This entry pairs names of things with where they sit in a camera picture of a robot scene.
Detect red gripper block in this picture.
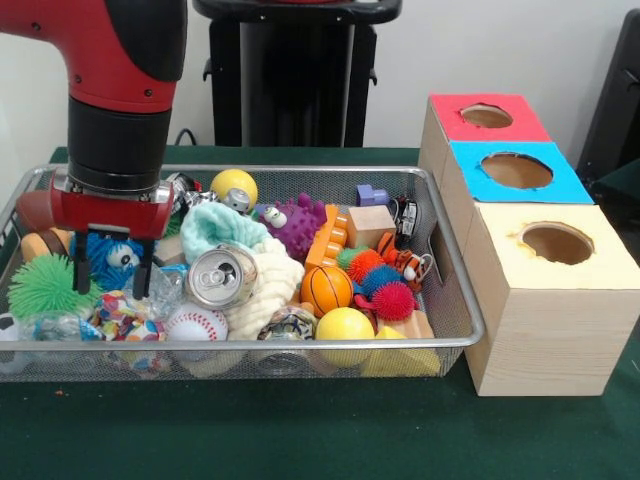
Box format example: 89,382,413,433
48,167,176,300

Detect wooden box with three holes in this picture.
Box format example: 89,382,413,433
418,92,629,397

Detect blue spiky puffer ball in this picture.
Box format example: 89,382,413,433
68,230,151,292

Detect confetti print cloth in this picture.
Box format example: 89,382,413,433
94,291,168,342

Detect green spiky puffer ball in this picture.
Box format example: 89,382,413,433
7,253,104,321

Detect brown toy football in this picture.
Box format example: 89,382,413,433
16,189,54,232

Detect silver drink can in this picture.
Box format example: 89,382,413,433
184,244,260,310

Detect mint green knitted cloth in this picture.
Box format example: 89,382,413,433
179,202,269,261

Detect yellow ball with goggle face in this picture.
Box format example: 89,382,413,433
209,168,260,214

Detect cream knitted cloth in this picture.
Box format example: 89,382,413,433
224,237,306,341

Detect purple spiky monster toy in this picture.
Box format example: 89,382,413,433
257,192,329,262

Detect orange toy basketball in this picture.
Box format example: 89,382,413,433
300,265,355,319

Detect plain yellow ball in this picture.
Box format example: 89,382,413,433
315,307,376,366

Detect shallow wire mesh bin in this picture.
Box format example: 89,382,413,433
0,163,487,384

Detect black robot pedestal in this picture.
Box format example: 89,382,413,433
192,0,404,148

